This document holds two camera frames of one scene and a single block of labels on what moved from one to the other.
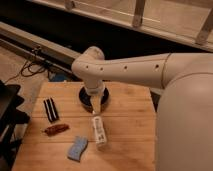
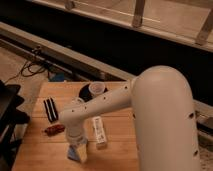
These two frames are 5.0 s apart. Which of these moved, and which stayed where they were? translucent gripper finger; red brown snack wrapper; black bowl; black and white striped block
Moved: translucent gripper finger
Stayed: red brown snack wrapper; black bowl; black and white striped block
